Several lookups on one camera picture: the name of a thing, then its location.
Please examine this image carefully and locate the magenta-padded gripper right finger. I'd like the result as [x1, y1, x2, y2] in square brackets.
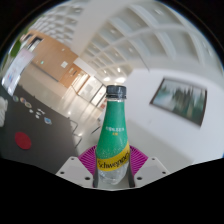
[127, 144, 171, 189]

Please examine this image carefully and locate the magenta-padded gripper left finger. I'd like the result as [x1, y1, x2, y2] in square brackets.
[55, 144, 100, 189]

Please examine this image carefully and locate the green-labelled clear drink bottle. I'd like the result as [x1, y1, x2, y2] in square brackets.
[93, 84, 132, 187]

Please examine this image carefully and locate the flat round red coaster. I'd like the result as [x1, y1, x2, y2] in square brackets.
[13, 131, 33, 151]

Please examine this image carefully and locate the dark-framed glass door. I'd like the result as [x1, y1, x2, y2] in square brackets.
[77, 74, 108, 107]

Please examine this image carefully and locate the dark-framed landscape picture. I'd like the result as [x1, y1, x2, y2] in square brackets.
[149, 77, 208, 127]

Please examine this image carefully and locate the group of ceiling lights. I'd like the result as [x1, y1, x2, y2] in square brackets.
[101, 65, 127, 84]

